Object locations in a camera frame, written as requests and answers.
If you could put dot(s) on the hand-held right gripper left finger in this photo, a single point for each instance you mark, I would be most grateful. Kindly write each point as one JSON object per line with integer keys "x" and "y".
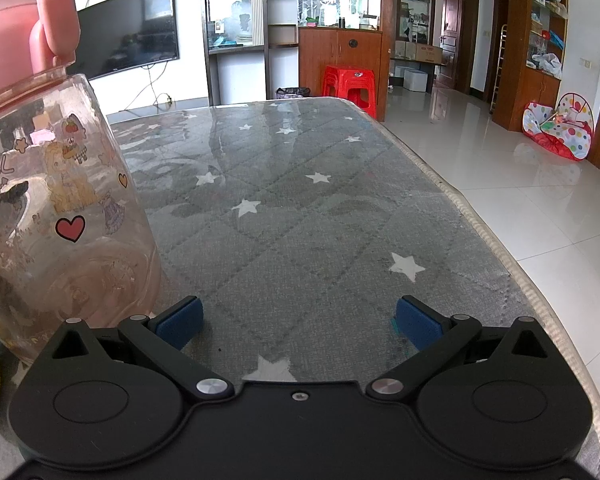
{"x": 179, "y": 321}

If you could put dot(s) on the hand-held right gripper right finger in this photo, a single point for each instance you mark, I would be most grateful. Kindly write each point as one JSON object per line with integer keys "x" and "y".
{"x": 420, "y": 321}

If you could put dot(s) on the transparent pink sticker bottle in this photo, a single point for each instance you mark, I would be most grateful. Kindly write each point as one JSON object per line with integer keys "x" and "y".
{"x": 80, "y": 245}

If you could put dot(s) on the grey star-printed table mat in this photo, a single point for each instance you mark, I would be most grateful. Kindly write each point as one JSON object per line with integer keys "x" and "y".
{"x": 305, "y": 240}

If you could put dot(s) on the polka dot play tent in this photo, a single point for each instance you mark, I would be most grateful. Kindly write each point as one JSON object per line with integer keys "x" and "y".
{"x": 560, "y": 135}

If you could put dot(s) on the white storage box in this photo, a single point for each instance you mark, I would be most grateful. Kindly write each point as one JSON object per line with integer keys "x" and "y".
{"x": 415, "y": 80}

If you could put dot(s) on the red plastic stool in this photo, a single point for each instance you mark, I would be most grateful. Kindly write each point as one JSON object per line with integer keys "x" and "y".
{"x": 350, "y": 85}

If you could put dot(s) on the wooden shelf unit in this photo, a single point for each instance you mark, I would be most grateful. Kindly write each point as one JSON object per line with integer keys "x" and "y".
{"x": 522, "y": 95}

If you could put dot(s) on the black trash bin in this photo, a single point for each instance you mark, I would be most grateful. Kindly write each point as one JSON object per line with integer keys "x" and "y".
{"x": 292, "y": 93}

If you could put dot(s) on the metal rack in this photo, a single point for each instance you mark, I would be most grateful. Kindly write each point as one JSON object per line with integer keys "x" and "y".
{"x": 500, "y": 70}

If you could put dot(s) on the large cardboard box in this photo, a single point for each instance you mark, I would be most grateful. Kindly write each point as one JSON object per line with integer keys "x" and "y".
{"x": 425, "y": 53}

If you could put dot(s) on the wooden cabinet with glass shelves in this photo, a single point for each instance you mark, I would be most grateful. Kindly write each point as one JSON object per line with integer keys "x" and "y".
{"x": 340, "y": 55}

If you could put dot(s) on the wooden door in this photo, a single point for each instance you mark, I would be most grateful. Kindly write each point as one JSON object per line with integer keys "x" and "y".
{"x": 451, "y": 40}

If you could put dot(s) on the white plastic bag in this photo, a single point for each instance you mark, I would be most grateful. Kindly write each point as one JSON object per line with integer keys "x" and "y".
{"x": 549, "y": 64}

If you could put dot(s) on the black flat television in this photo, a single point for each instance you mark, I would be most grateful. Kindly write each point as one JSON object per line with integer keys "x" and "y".
{"x": 130, "y": 30}

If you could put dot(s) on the tall glass display cabinet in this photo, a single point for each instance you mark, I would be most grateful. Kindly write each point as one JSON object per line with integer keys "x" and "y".
{"x": 235, "y": 10}

